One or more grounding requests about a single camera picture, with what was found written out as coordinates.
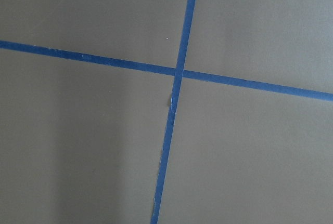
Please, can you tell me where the blue tape strip lengthwise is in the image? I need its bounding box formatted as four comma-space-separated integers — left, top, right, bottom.
150, 0, 196, 223

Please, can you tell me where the blue tape strip crosswise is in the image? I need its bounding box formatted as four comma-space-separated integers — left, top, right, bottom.
1, 41, 332, 101

